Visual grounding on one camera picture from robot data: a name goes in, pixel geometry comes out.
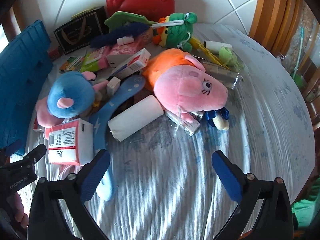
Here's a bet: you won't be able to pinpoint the pink pig plush orange dress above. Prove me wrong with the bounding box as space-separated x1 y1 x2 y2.
142 49 229 113

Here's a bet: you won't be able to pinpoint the white red toothpaste box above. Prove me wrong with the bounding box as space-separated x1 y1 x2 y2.
107 49 152 79

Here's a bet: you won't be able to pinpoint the white red ointment box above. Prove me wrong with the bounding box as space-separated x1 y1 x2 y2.
165 110 202 136

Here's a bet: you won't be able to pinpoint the person's left hand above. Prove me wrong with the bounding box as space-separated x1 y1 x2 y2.
11 192 30 230

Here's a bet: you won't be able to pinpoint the white paper roll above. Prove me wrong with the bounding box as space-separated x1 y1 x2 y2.
107 95 164 140

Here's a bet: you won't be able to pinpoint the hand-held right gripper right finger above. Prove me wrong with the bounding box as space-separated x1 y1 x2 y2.
212 150 293 240

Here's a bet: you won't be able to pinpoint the blue plastic crate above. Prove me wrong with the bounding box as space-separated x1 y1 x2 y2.
0 20 53 155

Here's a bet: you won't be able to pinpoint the yellow sticky note pad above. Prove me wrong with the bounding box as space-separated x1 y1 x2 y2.
71 8 93 18

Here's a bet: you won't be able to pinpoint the yellow plastic tongs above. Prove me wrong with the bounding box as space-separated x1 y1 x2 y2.
191 37 230 68

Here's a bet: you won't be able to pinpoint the dark blue feather duster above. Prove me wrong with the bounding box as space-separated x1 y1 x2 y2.
90 20 186 48

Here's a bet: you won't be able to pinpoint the white foam blocks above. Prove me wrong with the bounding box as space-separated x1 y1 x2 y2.
117 36 134 46

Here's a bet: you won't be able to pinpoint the green fabric pouch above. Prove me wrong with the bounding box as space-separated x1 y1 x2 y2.
104 11 150 34

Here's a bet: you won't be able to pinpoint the pink wrapped packet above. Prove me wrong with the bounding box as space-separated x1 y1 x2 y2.
108 41 143 60

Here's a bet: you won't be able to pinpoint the small blue white plush toy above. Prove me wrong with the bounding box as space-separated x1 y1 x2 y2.
205 107 230 131

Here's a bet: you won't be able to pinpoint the small green frog toy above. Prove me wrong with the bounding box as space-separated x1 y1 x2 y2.
219 47 244 68

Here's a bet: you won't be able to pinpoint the pink pig plush blue dress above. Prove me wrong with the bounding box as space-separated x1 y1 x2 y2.
35 71 110 138

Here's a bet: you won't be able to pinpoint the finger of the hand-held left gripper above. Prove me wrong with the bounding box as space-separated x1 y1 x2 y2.
21 144 47 167
0 139 23 161

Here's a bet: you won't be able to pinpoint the small white box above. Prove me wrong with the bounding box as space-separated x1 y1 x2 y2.
107 77 121 96

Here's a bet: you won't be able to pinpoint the wooden chair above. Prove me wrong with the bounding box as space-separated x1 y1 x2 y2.
301 57 320 133

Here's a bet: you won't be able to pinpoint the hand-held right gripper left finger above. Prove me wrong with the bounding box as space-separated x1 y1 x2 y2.
28 149 111 240

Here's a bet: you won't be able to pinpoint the green orange small box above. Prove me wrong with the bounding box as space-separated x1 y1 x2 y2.
59 56 85 72

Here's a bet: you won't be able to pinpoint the green mop handle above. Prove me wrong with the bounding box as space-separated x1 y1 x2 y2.
292 27 307 80

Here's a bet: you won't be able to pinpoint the yellow orange plush toy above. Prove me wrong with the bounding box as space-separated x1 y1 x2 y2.
153 17 173 47

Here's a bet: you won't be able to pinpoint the cardboard tube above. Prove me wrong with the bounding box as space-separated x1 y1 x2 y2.
203 41 233 53

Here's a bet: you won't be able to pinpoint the red hard case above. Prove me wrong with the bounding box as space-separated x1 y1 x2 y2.
106 0 175 22

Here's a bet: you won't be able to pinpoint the black gift box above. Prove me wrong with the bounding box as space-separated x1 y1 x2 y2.
54 6 108 55

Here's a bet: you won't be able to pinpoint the clear plastic packet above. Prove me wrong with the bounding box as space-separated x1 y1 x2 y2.
202 62 243 90

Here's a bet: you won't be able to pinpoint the pink tissue pack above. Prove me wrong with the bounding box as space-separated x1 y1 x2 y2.
47 119 94 166

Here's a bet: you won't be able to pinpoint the red can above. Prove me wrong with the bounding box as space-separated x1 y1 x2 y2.
47 47 63 60

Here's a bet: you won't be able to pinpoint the green frog plush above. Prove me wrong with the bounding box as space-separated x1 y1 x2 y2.
166 11 198 52

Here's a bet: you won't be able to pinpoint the light blue plastic paddle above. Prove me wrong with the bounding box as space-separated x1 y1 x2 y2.
94 75 146 201

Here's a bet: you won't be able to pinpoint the green wipes packet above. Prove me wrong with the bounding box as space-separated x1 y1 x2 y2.
80 46 112 72

